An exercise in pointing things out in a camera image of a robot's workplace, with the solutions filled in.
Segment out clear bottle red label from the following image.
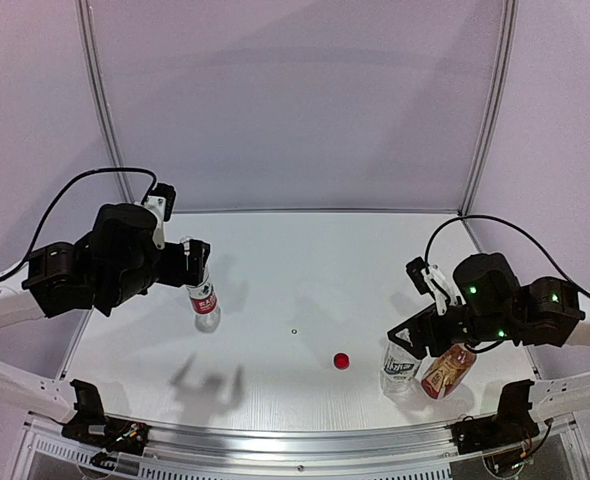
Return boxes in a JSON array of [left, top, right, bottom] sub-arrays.
[[186, 268, 221, 333]]

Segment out clear bottle green blue label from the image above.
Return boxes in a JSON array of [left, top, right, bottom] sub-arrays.
[[380, 342, 421, 396]]

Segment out red bottle cap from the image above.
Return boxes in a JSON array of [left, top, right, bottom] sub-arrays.
[[333, 352, 350, 370]]

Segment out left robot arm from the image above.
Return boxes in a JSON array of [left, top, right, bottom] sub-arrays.
[[0, 197, 210, 425]]

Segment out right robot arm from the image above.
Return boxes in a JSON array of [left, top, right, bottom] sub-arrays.
[[387, 253, 590, 360]]

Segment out amber tea bottle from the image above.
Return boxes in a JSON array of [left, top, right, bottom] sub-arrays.
[[420, 344, 477, 400]]

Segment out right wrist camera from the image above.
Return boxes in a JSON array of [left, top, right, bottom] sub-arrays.
[[406, 257, 463, 316]]

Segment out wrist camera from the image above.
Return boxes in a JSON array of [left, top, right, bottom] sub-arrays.
[[406, 257, 463, 316], [141, 182, 176, 250]]

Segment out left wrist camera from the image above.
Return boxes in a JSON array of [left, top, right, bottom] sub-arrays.
[[141, 182, 176, 250]]

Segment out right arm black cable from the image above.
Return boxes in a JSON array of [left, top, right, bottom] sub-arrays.
[[423, 214, 590, 314]]

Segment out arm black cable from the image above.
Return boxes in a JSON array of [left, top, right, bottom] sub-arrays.
[[0, 167, 159, 291], [423, 214, 590, 314]]

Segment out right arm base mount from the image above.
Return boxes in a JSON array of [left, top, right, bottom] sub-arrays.
[[448, 380, 540, 455]]

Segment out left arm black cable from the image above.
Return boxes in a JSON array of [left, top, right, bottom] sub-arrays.
[[0, 167, 159, 291]]

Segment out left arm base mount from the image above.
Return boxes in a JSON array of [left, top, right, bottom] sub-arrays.
[[61, 380, 151, 469]]

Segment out aluminium front rail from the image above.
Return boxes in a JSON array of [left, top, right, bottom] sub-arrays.
[[22, 417, 576, 480]]

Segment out left aluminium frame post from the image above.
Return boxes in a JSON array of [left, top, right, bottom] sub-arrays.
[[76, 0, 139, 221]]

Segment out aluminium frame post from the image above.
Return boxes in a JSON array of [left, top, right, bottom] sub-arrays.
[[76, 0, 139, 221], [458, 0, 518, 215]]

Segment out right aluminium frame post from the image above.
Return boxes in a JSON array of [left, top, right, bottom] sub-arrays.
[[458, 0, 518, 215]]

